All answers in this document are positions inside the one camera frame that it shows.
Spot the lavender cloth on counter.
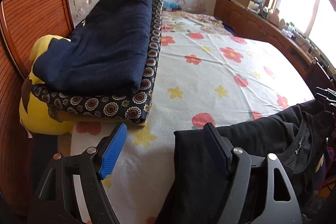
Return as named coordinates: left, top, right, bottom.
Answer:
left=281, top=29, right=293, bottom=38

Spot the black printed t-shirt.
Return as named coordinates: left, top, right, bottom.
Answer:
left=156, top=100, right=335, bottom=223

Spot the yellow plush toy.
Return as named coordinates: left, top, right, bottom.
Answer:
left=18, top=34, right=76, bottom=136

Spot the wooden cabinet counter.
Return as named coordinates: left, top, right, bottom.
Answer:
left=214, top=0, right=330, bottom=84

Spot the patterned medallion folded quilt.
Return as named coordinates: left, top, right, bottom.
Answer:
left=30, top=0, right=163, bottom=126

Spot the cardboard box on counter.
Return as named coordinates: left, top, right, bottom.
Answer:
left=233, top=0, right=259, bottom=10

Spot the blue tissue pack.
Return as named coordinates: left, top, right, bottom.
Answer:
left=162, top=0, right=182, bottom=11

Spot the pink bottle on counter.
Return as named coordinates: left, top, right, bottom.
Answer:
left=269, top=9, right=280, bottom=27

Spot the large rose floral blanket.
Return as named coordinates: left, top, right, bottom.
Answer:
left=162, top=11, right=232, bottom=35

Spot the white flower print bedsheet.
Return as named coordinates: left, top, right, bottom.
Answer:
left=69, top=29, right=316, bottom=224

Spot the navy blue folded blanket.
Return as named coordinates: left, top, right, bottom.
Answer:
left=33, top=0, right=153, bottom=97

